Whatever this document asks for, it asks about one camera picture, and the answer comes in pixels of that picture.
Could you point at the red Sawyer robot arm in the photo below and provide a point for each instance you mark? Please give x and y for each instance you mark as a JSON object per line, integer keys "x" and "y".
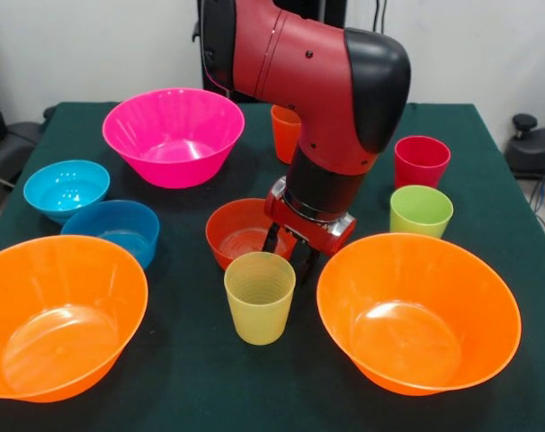
{"x": 308, "y": 67}

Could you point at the yellow cup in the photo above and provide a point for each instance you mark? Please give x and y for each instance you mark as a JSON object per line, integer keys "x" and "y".
{"x": 259, "y": 315}

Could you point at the large pink bowl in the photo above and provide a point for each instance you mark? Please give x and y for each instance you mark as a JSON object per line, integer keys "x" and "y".
{"x": 173, "y": 135}

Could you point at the large orange bowl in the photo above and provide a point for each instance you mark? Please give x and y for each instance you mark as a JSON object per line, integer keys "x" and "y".
{"x": 65, "y": 315}
{"x": 416, "y": 324}

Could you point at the red cup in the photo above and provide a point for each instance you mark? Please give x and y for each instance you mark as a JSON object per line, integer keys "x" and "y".
{"x": 421, "y": 166}

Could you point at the dark green tablecloth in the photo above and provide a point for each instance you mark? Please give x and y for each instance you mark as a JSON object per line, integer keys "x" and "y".
{"x": 272, "y": 405}

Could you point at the dark blue bowl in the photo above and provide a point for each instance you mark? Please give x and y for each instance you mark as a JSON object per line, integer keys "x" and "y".
{"x": 133, "y": 225}

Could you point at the small red bowl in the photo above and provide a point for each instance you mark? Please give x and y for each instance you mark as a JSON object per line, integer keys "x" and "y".
{"x": 236, "y": 225}

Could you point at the green cup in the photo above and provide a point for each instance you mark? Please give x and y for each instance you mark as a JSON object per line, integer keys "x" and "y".
{"x": 421, "y": 216}

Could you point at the orange cup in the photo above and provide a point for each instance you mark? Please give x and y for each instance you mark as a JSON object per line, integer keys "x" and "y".
{"x": 283, "y": 135}

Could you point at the light blue bowl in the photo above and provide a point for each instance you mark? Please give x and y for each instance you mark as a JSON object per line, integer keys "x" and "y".
{"x": 65, "y": 189}

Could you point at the black stand base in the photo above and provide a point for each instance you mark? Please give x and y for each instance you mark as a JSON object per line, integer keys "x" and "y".
{"x": 531, "y": 148}
{"x": 11, "y": 148}

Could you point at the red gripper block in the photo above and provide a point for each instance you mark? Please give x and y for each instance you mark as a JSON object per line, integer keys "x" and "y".
{"x": 317, "y": 234}

